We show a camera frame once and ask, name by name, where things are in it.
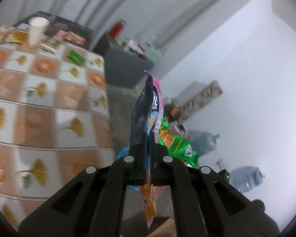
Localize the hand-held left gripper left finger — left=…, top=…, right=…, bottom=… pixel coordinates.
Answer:
left=18, top=144, right=148, bottom=237

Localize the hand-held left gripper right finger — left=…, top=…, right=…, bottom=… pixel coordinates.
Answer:
left=150, top=143, right=280, bottom=237

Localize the blue plastic wastebasket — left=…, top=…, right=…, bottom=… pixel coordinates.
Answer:
left=115, top=146, right=140, bottom=191

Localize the green snack bag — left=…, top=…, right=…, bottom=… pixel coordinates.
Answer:
left=158, top=116, right=200, bottom=169

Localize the pink blue snack bag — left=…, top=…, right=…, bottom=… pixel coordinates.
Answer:
left=129, top=70, right=169, bottom=229

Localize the blue water jug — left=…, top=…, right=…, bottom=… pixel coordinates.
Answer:
left=191, top=132, right=220, bottom=156
left=229, top=166, right=266, bottom=193

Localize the dark snack box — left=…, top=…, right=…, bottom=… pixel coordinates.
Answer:
left=162, top=98, right=188, bottom=129

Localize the patterned gift box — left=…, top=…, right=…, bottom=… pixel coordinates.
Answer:
left=177, top=80, right=224, bottom=119

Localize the ginkgo leaf printed tablecloth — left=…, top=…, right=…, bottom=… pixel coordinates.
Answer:
left=0, top=24, right=115, bottom=231

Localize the grey cabinet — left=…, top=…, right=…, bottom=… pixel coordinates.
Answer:
left=98, top=33, right=156, bottom=88

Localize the green candy wrapper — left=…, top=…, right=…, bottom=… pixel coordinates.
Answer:
left=68, top=50, right=86, bottom=65

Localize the teal tissue box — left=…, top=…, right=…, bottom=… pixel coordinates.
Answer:
left=144, top=43, right=164, bottom=63

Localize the red thermos bottle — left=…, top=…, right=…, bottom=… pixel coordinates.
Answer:
left=109, top=19, right=127, bottom=38

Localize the white paper cup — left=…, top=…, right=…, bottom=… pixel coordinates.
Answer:
left=27, top=16, right=50, bottom=50

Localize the grey curtain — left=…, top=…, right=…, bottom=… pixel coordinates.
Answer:
left=0, top=0, right=265, bottom=55

